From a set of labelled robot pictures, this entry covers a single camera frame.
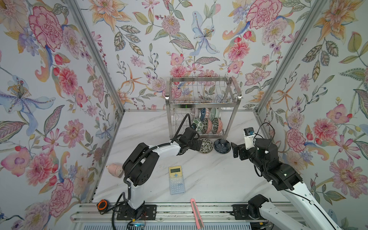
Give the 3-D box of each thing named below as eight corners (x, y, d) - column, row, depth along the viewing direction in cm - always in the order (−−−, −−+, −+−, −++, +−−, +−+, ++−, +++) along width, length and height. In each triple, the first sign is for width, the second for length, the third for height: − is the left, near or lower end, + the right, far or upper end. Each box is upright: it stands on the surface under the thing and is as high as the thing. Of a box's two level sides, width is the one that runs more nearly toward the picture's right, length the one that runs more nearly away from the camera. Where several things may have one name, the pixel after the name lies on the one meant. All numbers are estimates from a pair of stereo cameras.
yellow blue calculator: (170, 194, 82) (170, 193, 80) (168, 168, 92) (168, 166, 90) (185, 192, 83) (185, 191, 81) (181, 166, 93) (181, 164, 91)
